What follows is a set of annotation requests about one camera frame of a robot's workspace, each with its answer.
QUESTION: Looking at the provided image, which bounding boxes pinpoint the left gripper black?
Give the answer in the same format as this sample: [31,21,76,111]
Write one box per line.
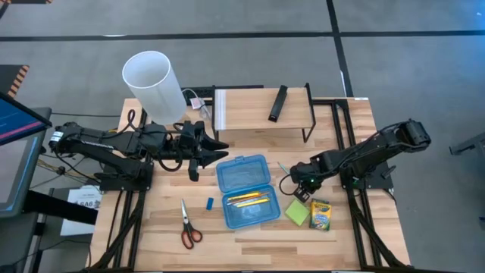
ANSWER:
[177,121,230,168]

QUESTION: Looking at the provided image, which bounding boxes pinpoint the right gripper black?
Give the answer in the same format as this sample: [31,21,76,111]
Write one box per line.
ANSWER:
[289,161,323,203]

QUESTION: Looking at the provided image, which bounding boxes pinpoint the green sticky note pad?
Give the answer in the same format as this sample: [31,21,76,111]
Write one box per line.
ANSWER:
[283,199,311,227]

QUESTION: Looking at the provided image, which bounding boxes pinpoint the green crayon box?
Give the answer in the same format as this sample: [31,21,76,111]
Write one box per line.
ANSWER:
[308,198,332,232]

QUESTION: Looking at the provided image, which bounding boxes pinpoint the blue translucent plastic pencil box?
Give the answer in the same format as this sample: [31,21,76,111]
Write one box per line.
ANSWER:
[215,154,282,230]

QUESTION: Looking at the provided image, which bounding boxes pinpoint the yellow highlighter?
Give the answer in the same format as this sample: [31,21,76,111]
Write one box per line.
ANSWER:
[235,197,271,209]
[227,191,261,202]

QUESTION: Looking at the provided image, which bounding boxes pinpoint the red and black scissors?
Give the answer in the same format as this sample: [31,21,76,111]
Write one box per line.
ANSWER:
[180,198,203,250]

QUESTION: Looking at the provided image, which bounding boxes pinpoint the white translucent strip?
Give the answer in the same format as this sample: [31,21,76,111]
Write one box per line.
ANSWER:
[212,89,227,131]

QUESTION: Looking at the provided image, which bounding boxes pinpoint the wooden shelf with black legs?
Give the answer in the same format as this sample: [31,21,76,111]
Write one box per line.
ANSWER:
[210,83,316,144]

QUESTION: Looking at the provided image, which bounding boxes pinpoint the black stapler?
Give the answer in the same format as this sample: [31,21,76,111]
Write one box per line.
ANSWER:
[267,85,289,123]

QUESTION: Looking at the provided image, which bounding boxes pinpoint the white lamp with wooden base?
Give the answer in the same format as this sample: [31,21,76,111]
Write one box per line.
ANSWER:
[121,50,193,126]

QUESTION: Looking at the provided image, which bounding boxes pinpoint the white printed paper sheet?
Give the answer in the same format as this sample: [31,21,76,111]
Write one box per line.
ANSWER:
[60,184,103,237]

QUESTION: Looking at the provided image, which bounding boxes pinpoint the black stand beam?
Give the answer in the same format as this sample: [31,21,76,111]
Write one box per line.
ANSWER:
[22,189,99,225]

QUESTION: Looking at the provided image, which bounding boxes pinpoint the grey metal stand foot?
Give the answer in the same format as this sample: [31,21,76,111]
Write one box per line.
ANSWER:
[449,131,485,157]

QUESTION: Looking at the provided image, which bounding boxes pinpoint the monitor with grey screen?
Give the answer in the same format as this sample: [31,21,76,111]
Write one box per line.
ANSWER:
[0,136,42,219]

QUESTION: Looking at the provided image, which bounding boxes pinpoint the monitor with blue screen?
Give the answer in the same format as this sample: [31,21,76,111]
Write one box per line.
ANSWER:
[0,92,53,147]

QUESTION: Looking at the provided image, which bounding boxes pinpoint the black platform with hazard stripes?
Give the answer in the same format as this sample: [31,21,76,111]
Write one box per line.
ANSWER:
[0,64,30,100]

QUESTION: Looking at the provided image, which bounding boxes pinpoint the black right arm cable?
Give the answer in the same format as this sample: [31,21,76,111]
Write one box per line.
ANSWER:
[279,172,304,197]

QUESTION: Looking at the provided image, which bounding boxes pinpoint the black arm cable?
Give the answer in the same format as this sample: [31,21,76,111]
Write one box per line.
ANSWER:
[279,172,304,197]
[127,108,185,172]

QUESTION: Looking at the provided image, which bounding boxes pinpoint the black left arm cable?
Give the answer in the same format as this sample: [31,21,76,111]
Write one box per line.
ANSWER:
[127,108,185,172]

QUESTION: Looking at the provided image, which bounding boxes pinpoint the white charger with cable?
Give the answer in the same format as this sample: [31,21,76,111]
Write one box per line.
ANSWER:
[180,87,211,121]

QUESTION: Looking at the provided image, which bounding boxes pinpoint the black right frame struts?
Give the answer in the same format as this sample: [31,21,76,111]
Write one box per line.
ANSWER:
[310,96,412,272]

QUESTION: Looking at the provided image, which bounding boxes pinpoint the black frame struts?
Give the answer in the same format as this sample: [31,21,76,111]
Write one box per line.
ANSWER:
[310,96,412,272]
[89,108,156,272]

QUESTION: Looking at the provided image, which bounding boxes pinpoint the black left frame struts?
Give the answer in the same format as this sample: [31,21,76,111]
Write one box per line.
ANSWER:
[89,108,156,272]

